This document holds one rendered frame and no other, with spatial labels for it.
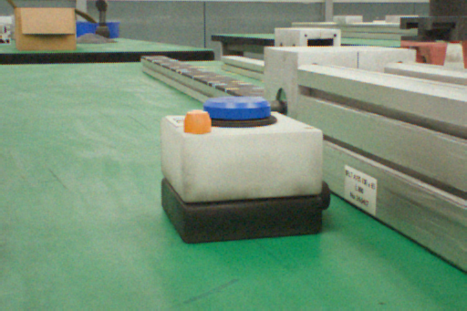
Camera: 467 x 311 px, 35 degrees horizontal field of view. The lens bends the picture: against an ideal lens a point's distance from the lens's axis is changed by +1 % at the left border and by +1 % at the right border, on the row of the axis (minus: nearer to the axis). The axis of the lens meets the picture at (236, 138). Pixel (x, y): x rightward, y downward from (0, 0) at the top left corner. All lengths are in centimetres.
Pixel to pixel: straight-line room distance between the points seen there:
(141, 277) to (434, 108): 17
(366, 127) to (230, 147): 10
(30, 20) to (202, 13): 949
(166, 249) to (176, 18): 1164
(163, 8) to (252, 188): 1157
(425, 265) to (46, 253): 19
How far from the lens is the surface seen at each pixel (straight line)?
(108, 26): 417
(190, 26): 1207
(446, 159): 37
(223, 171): 39
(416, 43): 80
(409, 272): 37
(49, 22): 274
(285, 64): 60
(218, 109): 41
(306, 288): 34
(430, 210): 39
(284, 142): 40
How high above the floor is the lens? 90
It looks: 9 degrees down
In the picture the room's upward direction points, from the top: straight up
